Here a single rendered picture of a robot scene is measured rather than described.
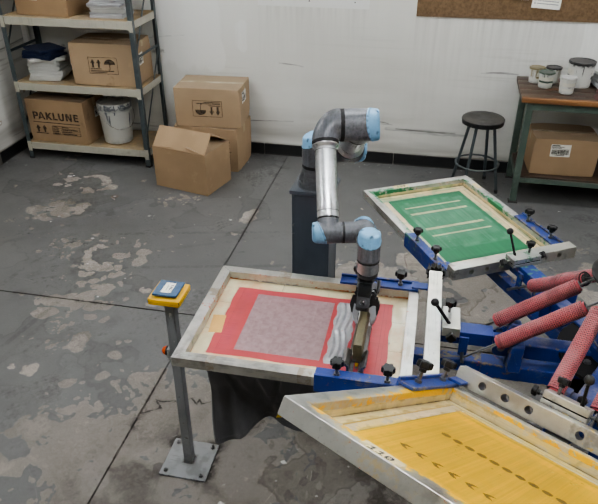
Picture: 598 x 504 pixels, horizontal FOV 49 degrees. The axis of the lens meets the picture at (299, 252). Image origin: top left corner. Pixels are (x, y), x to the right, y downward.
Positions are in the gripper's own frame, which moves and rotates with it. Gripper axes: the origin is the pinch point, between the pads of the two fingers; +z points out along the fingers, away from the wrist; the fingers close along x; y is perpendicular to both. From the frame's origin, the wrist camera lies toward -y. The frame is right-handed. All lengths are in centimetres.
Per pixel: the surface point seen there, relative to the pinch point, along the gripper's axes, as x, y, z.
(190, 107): 188, 333, 43
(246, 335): 40.4, -8.9, 5.3
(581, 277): -69, 10, -22
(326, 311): 15.0, 11.1, 5.3
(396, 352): -12.4, -7.4, 5.3
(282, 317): 30.3, 4.1, 5.3
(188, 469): 76, 6, 100
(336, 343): 8.4, -7.2, 4.9
